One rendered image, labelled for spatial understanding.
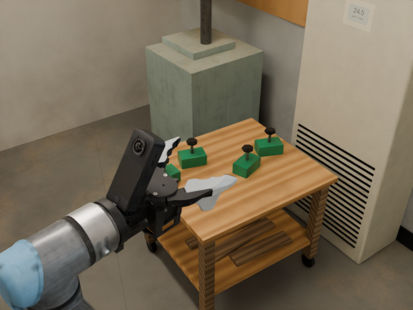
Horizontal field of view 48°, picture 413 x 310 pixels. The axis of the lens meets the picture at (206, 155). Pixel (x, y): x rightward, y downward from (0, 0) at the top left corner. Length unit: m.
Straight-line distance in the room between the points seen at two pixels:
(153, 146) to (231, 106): 1.96
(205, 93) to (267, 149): 0.57
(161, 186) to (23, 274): 0.22
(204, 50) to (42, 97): 1.18
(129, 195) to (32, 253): 0.14
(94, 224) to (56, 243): 0.05
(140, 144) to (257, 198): 1.19
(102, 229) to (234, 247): 1.45
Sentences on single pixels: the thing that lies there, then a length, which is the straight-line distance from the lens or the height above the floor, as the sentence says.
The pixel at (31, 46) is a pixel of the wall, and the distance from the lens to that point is 3.03.
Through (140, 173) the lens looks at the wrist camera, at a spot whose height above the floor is 1.29.
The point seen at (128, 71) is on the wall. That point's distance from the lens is 3.34.
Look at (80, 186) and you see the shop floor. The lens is 2.77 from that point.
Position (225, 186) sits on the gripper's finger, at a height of 1.23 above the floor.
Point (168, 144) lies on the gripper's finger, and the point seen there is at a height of 1.25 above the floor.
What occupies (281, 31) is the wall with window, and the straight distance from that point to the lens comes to 2.63.
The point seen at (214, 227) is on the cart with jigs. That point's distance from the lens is 1.65.
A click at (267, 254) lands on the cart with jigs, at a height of 0.18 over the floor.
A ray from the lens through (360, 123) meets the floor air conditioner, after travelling 1.99.
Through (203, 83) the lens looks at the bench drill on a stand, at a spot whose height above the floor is 0.63.
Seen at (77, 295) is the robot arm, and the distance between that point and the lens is 0.67.
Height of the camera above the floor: 1.67
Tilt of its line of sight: 35 degrees down
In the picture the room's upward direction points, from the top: straight up
